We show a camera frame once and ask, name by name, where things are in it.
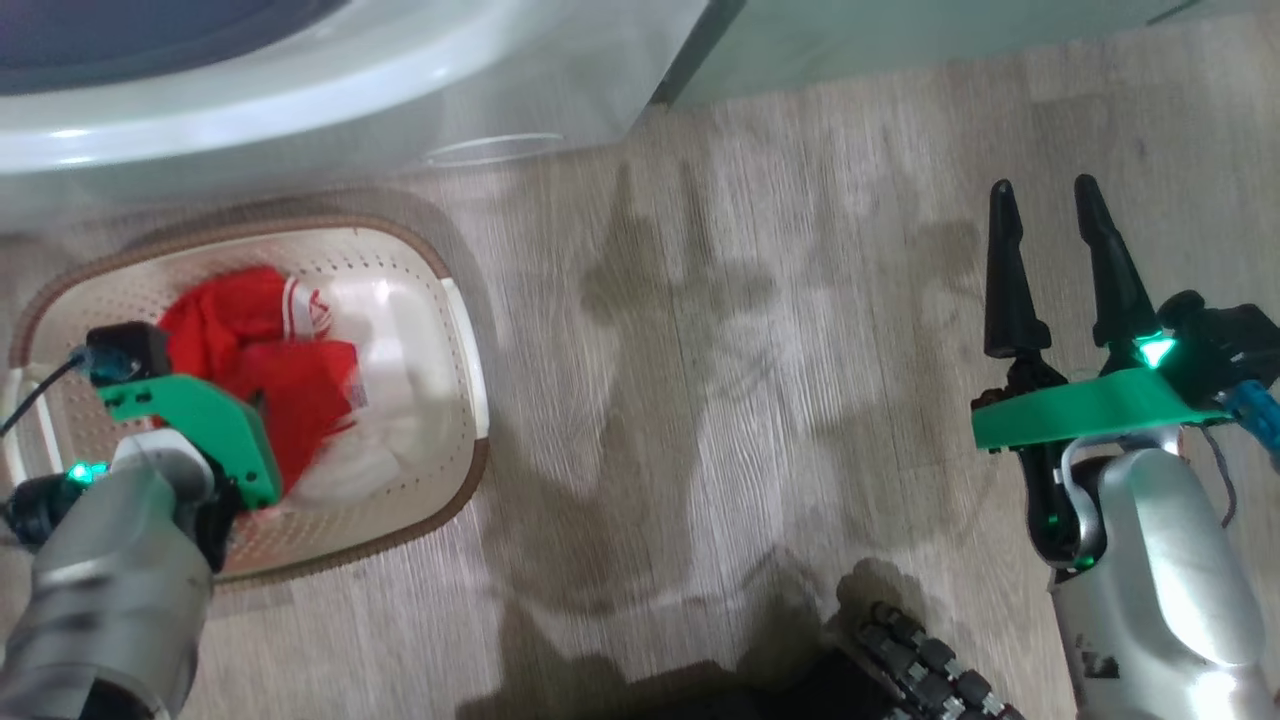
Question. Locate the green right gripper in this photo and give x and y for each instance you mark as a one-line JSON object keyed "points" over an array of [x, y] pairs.
{"points": [[1100, 405]]}

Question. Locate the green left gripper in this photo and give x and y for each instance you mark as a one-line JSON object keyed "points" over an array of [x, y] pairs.
{"points": [[220, 430]]}

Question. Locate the red and white garment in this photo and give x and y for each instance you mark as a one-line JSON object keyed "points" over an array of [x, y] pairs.
{"points": [[290, 390]]}

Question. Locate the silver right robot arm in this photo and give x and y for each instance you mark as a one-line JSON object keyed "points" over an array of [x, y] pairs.
{"points": [[1160, 580]]}

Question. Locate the cream perforated laundry basket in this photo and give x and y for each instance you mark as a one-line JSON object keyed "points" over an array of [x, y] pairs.
{"points": [[420, 330]]}

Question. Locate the white front-load washing machine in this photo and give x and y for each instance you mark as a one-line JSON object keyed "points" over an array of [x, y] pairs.
{"points": [[560, 90]]}

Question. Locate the large pale green cabinet panel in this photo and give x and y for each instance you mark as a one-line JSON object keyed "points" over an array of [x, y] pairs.
{"points": [[900, 40]]}

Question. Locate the oval white filter cover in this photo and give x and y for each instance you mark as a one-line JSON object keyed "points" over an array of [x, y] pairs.
{"points": [[500, 150]]}

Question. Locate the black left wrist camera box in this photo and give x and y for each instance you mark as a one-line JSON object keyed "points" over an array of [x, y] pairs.
{"points": [[135, 345]]}

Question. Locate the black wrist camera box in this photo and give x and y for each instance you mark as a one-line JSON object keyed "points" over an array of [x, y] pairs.
{"points": [[135, 345], [1220, 340]]}

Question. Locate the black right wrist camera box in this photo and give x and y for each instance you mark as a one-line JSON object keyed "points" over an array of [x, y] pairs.
{"points": [[1220, 340]]}

